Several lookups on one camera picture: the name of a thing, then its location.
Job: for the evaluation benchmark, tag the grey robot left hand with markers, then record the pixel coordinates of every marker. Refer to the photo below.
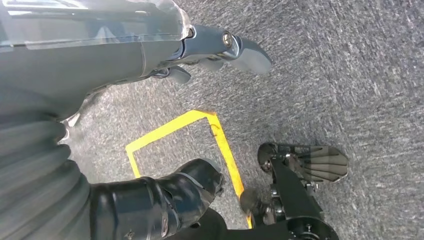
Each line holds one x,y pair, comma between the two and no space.
82,56

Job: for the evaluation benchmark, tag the yellow floor tape square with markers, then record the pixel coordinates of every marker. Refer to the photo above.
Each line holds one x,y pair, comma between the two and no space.
172,127

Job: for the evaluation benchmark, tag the black robot leg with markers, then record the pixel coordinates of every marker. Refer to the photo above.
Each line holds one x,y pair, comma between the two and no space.
149,202

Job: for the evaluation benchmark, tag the black robot foot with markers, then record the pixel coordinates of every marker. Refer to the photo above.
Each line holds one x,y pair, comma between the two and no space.
291,192

